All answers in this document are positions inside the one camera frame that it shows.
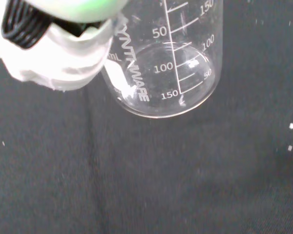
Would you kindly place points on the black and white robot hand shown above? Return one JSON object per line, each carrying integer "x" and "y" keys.
{"x": 63, "y": 61}

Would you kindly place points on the black bench cloth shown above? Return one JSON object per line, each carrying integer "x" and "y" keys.
{"x": 146, "y": 175}

